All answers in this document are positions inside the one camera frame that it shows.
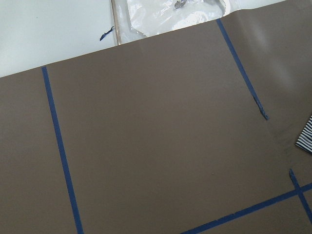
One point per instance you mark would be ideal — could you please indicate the clear plastic bag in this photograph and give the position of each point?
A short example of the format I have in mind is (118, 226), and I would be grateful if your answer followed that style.
(139, 19)

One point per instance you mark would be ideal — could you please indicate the striped polo shirt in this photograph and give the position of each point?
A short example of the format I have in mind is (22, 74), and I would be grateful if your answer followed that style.
(304, 140)

